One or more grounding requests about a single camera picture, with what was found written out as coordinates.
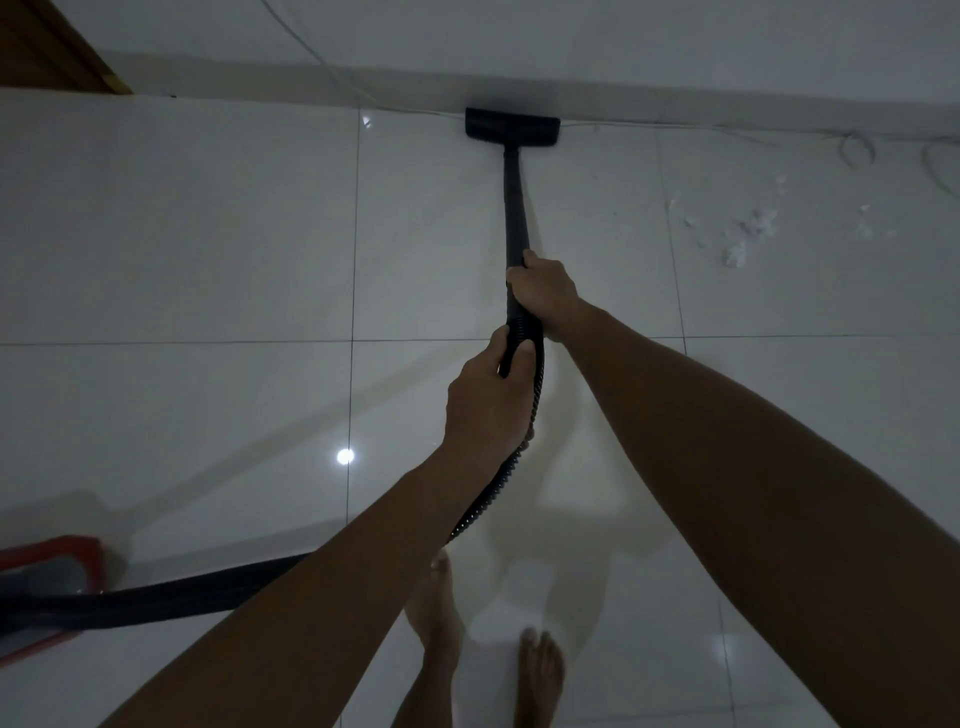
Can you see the person's right hand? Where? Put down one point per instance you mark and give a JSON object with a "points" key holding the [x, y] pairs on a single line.
{"points": [[551, 296]]}

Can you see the person's left hand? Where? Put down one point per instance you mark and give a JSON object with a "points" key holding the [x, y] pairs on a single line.
{"points": [[484, 405]]}

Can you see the person's left thumb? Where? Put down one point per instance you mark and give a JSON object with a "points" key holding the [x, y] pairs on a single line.
{"points": [[526, 358]]}

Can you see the person's right thumb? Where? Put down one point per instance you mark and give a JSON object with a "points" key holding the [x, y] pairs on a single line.
{"points": [[532, 260]]}

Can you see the black vacuum wand with nozzle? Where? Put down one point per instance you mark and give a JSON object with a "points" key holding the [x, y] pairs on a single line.
{"points": [[514, 202]]}

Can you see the person's right forearm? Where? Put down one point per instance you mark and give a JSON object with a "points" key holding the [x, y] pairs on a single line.
{"points": [[750, 510]]}

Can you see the person's left forearm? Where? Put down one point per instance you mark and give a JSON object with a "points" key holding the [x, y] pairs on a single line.
{"points": [[315, 600]]}

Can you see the scattered white paper scraps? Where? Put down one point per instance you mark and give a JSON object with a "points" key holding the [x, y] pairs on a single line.
{"points": [[757, 223]]}

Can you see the person's left foot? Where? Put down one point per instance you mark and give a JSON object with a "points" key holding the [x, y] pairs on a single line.
{"points": [[435, 615]]}

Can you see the person's foot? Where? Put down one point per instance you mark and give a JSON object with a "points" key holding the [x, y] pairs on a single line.
{"points": [[540, 675], [435, 615]]}

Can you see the person's right foot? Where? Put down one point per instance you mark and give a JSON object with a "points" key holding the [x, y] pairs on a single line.
{"points": [[540, 675]]}

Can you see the red vacuum cleaner body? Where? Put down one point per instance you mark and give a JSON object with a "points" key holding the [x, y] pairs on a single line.
{"points": [[52, 570]]}

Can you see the brown wooden door frame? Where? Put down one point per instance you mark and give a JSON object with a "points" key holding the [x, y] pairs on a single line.
{"points": [[45, 45]]}

